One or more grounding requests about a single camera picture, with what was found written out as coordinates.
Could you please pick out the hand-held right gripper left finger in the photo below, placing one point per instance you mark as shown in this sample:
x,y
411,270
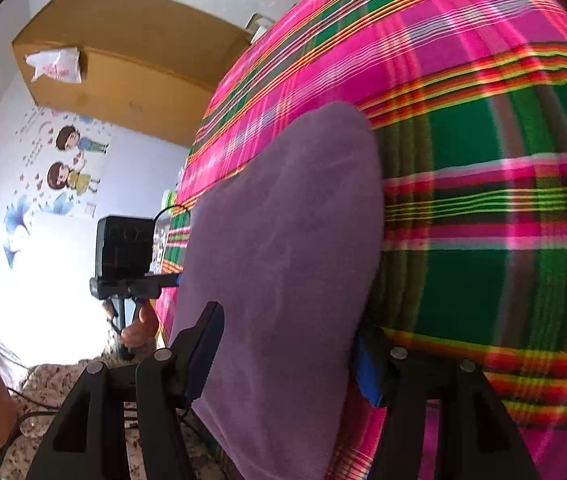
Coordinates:
x,y
203,360

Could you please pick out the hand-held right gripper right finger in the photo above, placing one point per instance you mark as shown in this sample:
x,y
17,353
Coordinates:
x,y
369,382

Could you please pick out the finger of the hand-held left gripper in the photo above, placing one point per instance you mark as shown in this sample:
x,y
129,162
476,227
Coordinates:
x,y
171,280

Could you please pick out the purple pants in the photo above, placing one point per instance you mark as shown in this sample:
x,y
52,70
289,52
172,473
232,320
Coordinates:
x,y
283,260

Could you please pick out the person's left hand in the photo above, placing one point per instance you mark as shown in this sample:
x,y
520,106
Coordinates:
x,y
141,330

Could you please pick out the person's torso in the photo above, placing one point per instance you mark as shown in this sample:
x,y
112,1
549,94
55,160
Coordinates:
x,y
48,382

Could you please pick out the wooden wardrobe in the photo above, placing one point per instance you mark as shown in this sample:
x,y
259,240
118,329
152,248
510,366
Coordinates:
x,y
138,60

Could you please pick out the white plastic bag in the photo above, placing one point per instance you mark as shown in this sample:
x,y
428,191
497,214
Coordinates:
x,y
55,65

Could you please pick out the white cardboard box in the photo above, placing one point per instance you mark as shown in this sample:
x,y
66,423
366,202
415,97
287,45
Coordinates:
x,y
261,25

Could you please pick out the pink plaid blanket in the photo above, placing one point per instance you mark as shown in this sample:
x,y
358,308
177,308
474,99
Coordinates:
x,y
488,110

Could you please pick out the white wall socket plate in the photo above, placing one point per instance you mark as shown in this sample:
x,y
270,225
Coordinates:
x,y
90,208

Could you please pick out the cartoon wall sticker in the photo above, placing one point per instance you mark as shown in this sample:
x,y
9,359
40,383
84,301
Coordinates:
x,y
63,175

